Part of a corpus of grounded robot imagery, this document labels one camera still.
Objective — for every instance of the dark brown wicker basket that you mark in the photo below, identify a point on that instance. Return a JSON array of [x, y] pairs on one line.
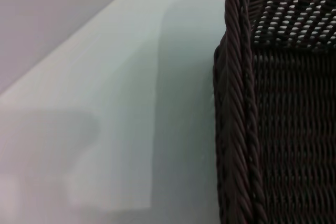
[[283, 129]]

